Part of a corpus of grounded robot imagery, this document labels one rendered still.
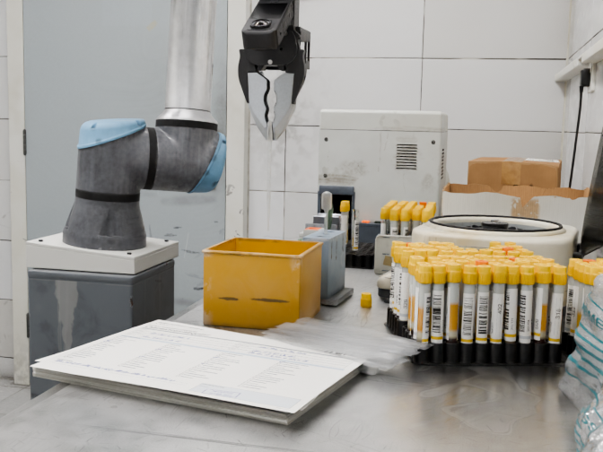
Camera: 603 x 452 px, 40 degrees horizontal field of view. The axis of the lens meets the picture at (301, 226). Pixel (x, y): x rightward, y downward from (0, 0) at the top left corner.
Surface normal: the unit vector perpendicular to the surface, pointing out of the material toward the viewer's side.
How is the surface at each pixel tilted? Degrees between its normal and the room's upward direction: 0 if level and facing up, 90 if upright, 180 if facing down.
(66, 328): 90
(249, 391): 1
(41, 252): 90
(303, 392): 0
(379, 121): 89
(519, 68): 90
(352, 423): 0
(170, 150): 71
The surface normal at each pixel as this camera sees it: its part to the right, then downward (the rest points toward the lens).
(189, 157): 0.36, 0.06
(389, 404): 0.02, -0.99
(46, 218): -0.22, 0.11
